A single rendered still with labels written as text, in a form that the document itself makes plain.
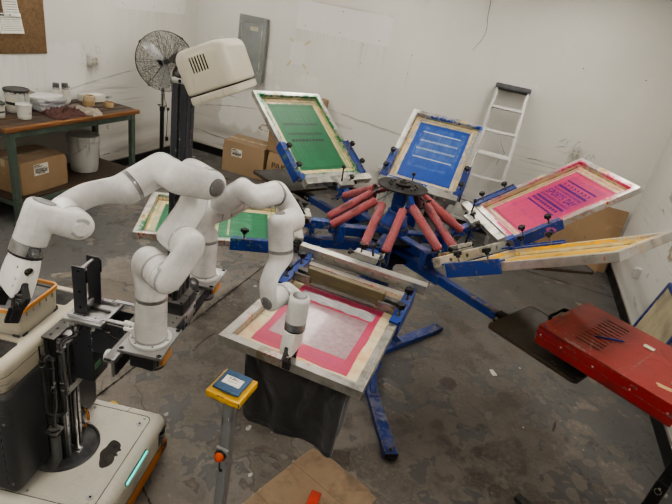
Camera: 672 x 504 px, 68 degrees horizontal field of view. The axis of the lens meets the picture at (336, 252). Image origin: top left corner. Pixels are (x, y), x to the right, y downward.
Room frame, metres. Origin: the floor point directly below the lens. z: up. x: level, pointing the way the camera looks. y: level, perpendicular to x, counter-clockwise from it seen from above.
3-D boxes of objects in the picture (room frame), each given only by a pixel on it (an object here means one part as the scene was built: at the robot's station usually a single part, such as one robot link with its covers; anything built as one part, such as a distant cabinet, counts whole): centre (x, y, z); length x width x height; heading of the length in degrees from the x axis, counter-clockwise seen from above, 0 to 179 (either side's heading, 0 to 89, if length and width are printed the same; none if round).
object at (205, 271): (1.68, 0.51, 1.21); 0.16 x 0.13 x 0.15; 87
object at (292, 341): (1.45, 0.09, 1.09); 0.10 x 0.07 x 0.11; 164
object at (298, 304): (1.48, 0.12, 1.22); 0.15 x 0.10 x 0.11; 61
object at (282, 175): (3.31, 0.15, 0.91); 1.34 x 0.40 x 0.08; 44
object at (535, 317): (2.34, -0.78, 0.91); 1.34 x 0.40 x 0.08; 44
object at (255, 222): (2.61, 0.57, 1.05); 1.08 x 0.61 x 0.23; 104
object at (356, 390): (1.81, -0.01, 0.97); 0.79 x 0.58 x 0.04; 164
